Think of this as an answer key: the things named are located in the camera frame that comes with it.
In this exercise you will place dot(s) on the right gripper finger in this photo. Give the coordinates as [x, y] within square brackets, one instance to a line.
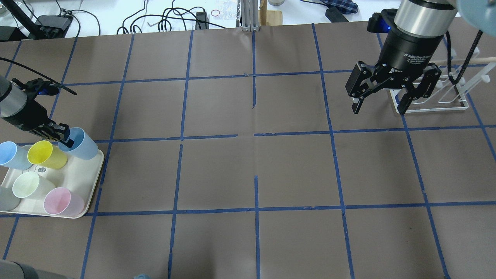
[356, 105]
[404, 103]

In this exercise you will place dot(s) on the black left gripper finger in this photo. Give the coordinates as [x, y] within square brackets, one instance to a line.
[65, 139]

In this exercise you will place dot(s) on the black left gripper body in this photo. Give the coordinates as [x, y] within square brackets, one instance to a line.
[26, 115]

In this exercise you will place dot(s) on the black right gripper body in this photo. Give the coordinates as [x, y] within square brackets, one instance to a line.
[410, 50]

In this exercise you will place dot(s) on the light blue cup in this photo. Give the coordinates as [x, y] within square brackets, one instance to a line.
[83, 145]

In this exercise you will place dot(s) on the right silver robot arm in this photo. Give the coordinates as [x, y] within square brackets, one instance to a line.
[414, 31]

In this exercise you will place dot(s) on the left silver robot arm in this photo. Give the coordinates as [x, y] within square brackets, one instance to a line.
[20, 109]

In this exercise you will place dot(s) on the yellow plastic cup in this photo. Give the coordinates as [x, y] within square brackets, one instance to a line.
[45, 154]

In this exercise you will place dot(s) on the blue plastic cup on tray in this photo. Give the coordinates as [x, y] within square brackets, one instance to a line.
[13, 156]

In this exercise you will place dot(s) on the cream white plastic cup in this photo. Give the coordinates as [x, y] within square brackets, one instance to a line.
[32, 186]

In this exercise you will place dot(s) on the pink plastic cup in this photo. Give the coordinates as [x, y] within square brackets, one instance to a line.
[62, 202]

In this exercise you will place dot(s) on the grey plastic cup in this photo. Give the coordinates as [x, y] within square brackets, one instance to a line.
[8, 201]

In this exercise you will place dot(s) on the cream plastic tray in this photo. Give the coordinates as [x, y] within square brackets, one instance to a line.
[78, 175]

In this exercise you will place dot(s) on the folded plaid umbrella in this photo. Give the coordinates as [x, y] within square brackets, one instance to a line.
[344, 6]

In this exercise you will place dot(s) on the wooden mug stand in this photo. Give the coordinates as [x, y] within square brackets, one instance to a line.
[270, 17]

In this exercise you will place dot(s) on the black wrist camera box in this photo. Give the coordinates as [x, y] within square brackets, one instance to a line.
[39, 87]

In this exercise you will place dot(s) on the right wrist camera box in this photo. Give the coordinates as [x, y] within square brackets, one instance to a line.
[380, 23]

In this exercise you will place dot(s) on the white wire cup rack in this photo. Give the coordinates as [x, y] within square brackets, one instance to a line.
[448, 97]

